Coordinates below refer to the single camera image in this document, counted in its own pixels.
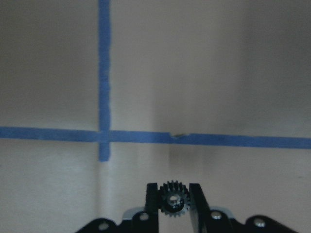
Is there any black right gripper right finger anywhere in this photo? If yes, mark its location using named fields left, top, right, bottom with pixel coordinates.
left=189, top=183, right=210, bottom=233

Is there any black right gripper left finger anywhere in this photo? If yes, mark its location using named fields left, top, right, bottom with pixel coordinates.
left=145, top=183, right=159, bottom=233

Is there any black bearing gear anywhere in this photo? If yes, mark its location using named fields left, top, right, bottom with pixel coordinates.
left=159, top=180, right=190, bottom=217

